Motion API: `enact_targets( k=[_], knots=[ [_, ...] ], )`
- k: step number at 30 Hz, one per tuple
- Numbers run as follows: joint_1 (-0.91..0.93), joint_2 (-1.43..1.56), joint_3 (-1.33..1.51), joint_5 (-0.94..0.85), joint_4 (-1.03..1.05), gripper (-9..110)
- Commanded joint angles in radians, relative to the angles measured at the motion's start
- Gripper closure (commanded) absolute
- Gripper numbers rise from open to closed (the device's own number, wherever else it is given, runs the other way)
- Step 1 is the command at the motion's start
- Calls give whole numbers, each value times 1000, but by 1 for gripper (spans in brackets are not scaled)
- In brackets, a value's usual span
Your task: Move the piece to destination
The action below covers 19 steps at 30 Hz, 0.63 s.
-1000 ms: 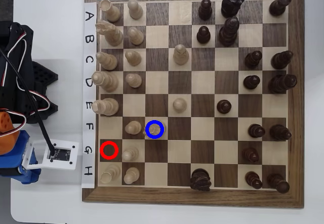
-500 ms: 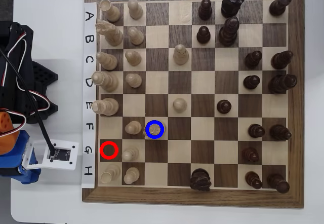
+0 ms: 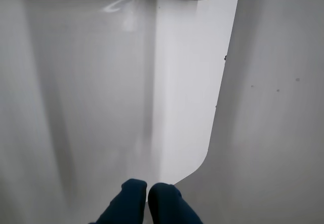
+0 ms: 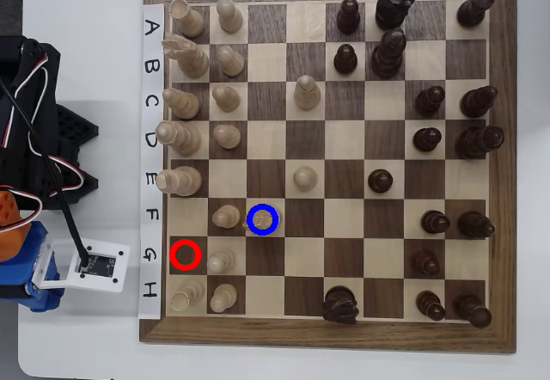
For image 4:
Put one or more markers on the wooden chessboard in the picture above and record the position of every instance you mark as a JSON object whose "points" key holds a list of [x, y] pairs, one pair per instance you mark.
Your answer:
{"points": [[344, 139]]}

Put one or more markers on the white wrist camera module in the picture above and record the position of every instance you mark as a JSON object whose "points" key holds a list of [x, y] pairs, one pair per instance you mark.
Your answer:
{"points": [[122, 264]]}

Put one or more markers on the light wooden chess queen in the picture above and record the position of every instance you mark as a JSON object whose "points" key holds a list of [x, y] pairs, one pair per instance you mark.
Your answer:
{"points": [[180, 138]]}

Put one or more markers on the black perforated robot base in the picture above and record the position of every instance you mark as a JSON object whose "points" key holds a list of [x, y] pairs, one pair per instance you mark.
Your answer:
{"points": [[77, 128]]}

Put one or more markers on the light wooden chess rook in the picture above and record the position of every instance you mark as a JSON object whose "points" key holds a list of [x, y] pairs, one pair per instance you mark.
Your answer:
{"points": [[189, 21], [187, 296]]}

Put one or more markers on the dark wooden chess rook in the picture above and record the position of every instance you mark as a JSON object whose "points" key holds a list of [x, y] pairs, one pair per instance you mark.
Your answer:
{"points": [[474, 8], [472, 310]]}

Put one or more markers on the dark wooden chess queen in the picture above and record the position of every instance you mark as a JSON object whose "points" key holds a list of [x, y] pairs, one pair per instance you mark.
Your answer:
{"points": [[389, 55]]}

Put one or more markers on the light wooden chess knight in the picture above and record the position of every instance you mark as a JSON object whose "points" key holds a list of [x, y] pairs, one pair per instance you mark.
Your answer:
{"points": [[191, 59], [263, 220]]}

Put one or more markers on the light wooden chess king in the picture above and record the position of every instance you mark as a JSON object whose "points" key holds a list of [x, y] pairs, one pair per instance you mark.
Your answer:
{"points": [[180, 181]]}

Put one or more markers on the dark wooden chess bishop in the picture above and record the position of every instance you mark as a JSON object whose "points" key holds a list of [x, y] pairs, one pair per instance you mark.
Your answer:
{"points": [[478, 102], [474, 224]]}

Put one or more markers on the light wooden chess bishop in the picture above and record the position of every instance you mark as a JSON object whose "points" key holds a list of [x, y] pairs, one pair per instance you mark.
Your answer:
{"points": [[182, 102], [307, 94]]}

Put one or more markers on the white paper letter strip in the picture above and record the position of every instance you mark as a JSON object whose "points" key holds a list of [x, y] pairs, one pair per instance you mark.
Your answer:
{"points": [[148, 79]]}

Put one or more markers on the light wooden chess pawn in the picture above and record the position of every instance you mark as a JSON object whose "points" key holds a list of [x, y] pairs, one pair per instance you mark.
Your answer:
{"points": [[226, 216], [226, 98], [222, 298], [230, 61], [305, 178], [221, 261], [227, 136], [229, 16]]}

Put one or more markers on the dark wooden chess knight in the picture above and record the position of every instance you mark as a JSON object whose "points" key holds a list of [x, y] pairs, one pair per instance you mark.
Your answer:
{"points": [[340, 304], [393, 8]]}

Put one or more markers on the dark wooden chess pawn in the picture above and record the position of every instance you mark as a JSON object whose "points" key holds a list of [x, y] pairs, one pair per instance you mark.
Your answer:
{"points": [[430, 305], [346, 59], [425, 262], [380, 181], [429, 101], [348, 16], [435, 222], [427, 139]]}

